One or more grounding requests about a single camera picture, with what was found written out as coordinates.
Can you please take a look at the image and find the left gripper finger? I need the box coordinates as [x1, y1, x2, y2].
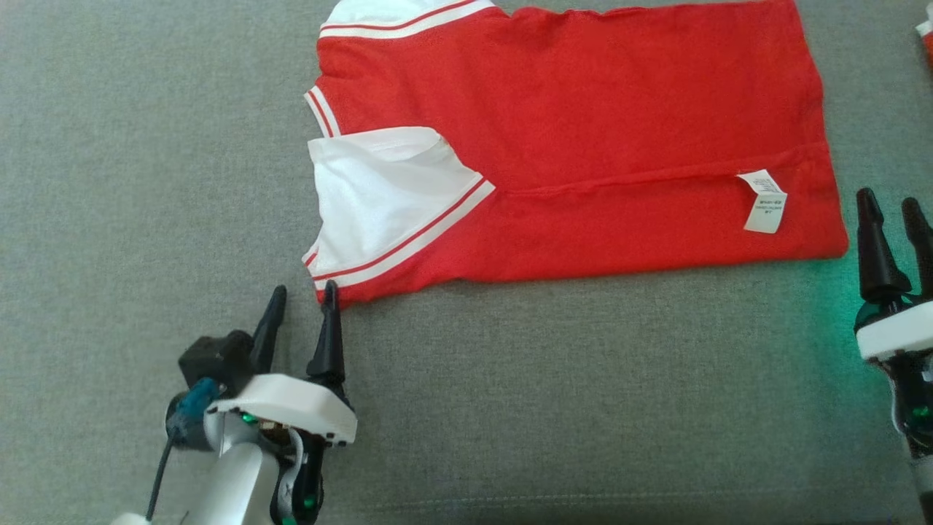
[305, 280, 346, 389]
[250, 285, 288, 376]

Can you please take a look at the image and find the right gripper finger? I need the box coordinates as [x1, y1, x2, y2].
[902, 197, 933, 297]
[856, 187, 913, 304]

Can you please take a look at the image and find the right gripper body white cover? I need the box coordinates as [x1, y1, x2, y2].
[854, 295, 933, 456]

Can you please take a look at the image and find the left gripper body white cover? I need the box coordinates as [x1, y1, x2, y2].
[206, 373, 358, 447]

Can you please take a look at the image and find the red white basketball jersey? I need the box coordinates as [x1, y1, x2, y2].
[302, 0, 850, 308]

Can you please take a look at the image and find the large grey sofa seat cushion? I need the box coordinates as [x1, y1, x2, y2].
[0, 0, 933, 525]

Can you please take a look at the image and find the teal plug camera cable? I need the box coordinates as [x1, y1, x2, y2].
[146, 377, 219, 520]

